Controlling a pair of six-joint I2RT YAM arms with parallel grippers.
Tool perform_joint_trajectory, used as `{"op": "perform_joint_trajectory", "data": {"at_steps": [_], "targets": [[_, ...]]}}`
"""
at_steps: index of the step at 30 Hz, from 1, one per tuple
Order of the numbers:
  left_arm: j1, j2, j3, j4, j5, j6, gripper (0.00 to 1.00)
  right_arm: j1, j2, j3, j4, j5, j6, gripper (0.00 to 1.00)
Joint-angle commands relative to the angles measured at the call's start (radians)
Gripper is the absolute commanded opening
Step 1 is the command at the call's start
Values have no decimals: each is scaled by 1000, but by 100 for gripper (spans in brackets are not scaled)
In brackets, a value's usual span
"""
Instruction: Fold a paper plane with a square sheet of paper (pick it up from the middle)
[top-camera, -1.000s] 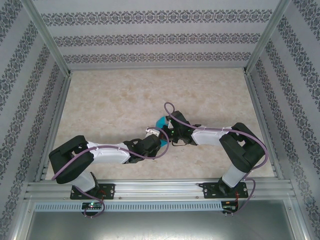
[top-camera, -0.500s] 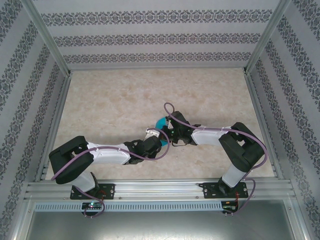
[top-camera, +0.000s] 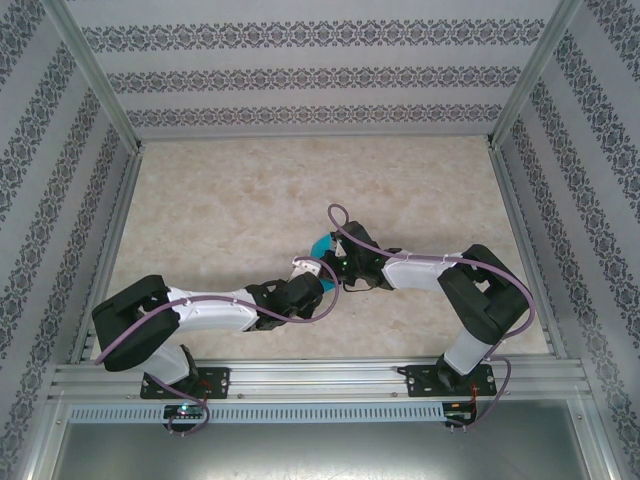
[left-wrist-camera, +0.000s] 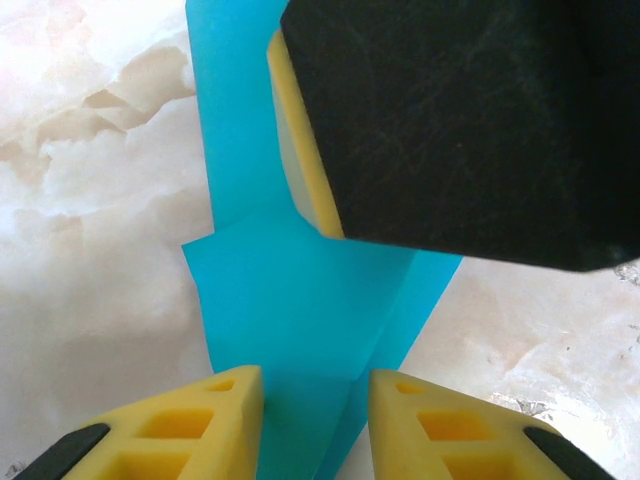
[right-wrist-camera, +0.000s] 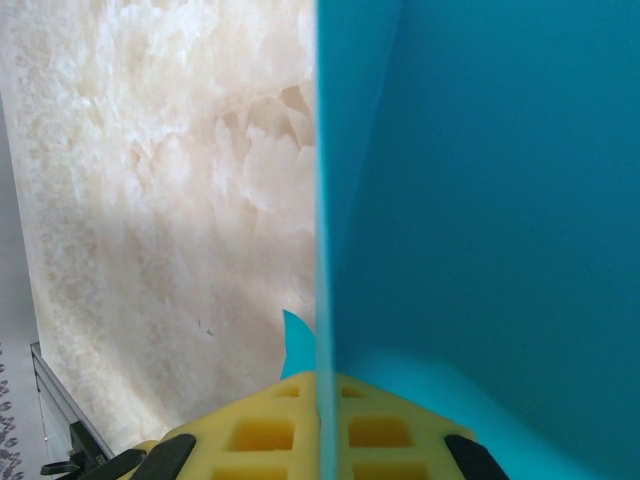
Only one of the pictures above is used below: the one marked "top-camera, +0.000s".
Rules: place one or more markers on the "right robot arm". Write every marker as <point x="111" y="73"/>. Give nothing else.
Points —
<point x="485" y="300"/>

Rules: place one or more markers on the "grey metal panel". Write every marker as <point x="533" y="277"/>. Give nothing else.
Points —
<point x="320" y="452"/>

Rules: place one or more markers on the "small circuit board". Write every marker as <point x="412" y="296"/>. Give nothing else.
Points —
<point x="460" y="411"/>
<point x="185" y="411"/>

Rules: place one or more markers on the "aluminium frame bar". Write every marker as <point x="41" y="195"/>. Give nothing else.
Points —
<point x="597" y="440"/>
<point x="42" y="440"/>

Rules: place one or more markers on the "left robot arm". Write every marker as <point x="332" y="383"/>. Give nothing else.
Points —
<point x="135" y="325"/>

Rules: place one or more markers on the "long aluminium mounting rail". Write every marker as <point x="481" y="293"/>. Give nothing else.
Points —
<point x="320" y="380"/>

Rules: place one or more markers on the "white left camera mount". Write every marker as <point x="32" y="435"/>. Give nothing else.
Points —
<point x="306" y="266"/>

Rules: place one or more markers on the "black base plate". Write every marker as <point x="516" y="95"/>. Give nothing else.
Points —
<point x="422" y="380"/>
<point x="220" y="382"/>

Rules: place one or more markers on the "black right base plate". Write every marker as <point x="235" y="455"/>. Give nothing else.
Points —
<point x="422" y="380"/>

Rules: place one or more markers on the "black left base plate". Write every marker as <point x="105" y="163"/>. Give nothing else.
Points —
<point x="220" y="382"/>

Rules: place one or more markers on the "aluminium frame post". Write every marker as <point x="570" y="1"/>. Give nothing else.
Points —
<point x="102" y="75"/>
<point x="529" y="75"/>

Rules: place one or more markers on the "aluminium side rail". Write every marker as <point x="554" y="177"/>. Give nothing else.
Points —
<point x="513" y="210"/>
<point x="123" y="200"/>

